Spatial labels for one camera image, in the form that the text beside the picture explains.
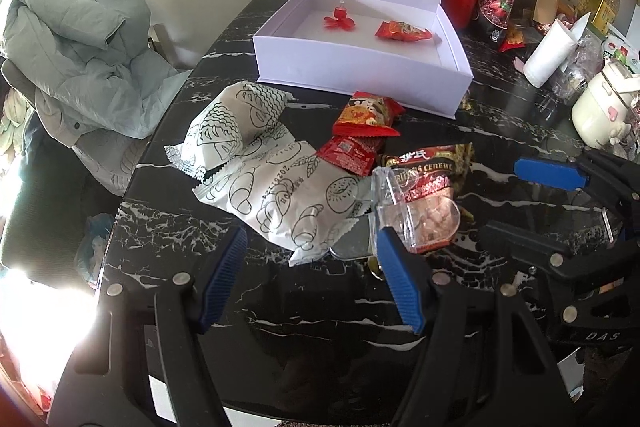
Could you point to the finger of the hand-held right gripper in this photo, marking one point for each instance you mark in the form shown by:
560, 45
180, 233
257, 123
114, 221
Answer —
550, 172
530, 247

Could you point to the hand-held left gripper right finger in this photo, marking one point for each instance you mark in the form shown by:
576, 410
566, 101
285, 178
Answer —
400, 282

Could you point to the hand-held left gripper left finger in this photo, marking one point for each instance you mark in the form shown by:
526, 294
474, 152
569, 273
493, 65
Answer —
222, 279

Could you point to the clear plastic bag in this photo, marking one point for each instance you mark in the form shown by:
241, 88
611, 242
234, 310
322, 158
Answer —
400, 209

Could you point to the white bread packet croissant print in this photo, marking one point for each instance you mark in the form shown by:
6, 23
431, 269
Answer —
290, 202

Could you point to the gold red cereal bag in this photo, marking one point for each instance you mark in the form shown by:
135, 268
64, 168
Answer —
430, 164

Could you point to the red cartoon snack packet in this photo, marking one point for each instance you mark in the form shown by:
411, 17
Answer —
367, 114

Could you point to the silver metal tin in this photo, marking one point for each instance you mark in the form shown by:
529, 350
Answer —
352, 248

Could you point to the white teapot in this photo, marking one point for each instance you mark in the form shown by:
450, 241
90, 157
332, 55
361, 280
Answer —
597, 112

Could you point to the crumpled clear plastic wrap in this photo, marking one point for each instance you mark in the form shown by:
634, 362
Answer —
582, 62

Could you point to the white plastic tube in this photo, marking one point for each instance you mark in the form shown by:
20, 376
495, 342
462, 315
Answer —
547, 54

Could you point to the light blue plastic bag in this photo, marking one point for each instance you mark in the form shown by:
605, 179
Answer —
95, 239

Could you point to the small red gold packet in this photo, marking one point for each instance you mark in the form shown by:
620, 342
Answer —
512, 39

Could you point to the green white packet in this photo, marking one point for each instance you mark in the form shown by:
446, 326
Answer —
622, 52

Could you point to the small red sachet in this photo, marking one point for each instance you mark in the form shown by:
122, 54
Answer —
345, 153

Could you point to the white bread packet wave print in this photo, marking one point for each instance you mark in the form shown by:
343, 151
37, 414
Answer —
230, 122

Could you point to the green yellow box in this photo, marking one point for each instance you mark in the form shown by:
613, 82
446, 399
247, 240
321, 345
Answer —
606, 17

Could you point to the red flower toy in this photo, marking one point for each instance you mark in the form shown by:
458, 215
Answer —
340, 19

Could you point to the grey-green down jacket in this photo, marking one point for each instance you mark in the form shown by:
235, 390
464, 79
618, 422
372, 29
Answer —
75, 47

